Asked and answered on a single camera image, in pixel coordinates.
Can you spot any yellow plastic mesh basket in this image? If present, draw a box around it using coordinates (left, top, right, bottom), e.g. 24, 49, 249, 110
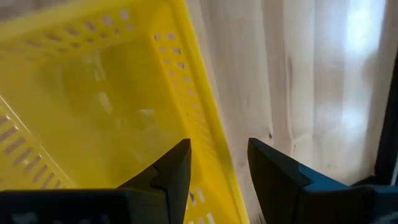
0, 0, 251, 224

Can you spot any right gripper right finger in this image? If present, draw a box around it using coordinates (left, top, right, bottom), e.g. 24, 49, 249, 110
248, 138, 398, 224

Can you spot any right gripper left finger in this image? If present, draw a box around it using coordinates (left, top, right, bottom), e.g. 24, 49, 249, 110
0, 138, 192, 224

